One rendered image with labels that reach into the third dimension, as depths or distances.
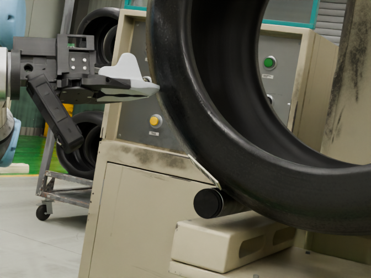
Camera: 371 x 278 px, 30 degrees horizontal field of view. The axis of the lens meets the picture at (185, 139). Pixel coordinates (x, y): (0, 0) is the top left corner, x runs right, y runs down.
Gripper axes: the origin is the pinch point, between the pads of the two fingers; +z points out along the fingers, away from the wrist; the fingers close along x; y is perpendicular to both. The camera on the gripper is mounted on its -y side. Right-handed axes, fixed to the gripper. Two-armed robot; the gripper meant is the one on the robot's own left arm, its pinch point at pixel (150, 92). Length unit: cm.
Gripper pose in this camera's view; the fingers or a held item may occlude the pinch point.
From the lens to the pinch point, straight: 101.8
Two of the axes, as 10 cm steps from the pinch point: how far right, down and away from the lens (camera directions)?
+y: -0.5, -9.7, 2.4
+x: -2.5, 2.5, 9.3
